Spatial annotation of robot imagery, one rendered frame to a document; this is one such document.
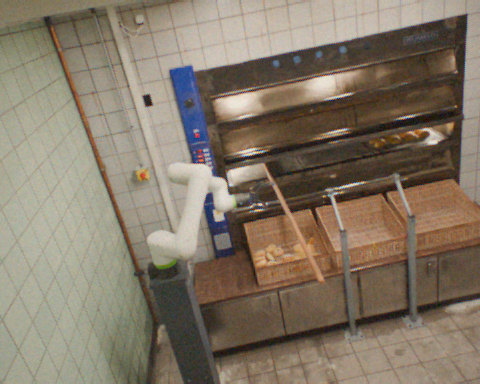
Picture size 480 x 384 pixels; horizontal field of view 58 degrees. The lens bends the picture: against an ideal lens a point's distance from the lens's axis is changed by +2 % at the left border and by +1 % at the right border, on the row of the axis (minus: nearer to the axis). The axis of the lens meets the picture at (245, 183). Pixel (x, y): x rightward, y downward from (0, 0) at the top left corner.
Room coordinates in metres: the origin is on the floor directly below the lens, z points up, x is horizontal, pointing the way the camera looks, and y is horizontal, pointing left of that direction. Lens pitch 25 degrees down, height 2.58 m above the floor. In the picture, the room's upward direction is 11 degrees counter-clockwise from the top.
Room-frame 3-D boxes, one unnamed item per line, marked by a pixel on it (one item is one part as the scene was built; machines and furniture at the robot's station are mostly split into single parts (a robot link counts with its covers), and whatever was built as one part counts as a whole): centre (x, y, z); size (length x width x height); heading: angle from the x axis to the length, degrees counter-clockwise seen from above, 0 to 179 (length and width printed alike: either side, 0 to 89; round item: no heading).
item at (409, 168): (3.05, -0.78, 1.02); 1.79 x 0.11 x 0.19; 92
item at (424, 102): (3.05, -0.78, 1.54); 1.79 x 0.11 x 0.19; 92
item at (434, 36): (3.08, -0.77, 1.99); 1.80 x 0.08 x 0.21; 92
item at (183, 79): (3.94, 0.31, 1.07); 1.93 x 0.16 x 2.15; 2
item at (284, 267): (2.76, -0.21, 0.72); 0.56 x 0.49 x 0.28; 93
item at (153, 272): (2.03, 0.58, 1.23); 0.26 x 0.15 x 0.06; 90
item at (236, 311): (2.76, -0.68, 0.29); 2.42 x 0.56 x 0.58; 92
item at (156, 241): (2.02, 0.51, 1.36); 0.16 x 0.13 x 0.19; 56
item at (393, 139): (3.51, -1.34, 1.21); 0.61 x 0.48 x 0.06; 2
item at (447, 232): (2.81, -1.40, 0.72); 0.56 x 0.49 x 0.28; 92
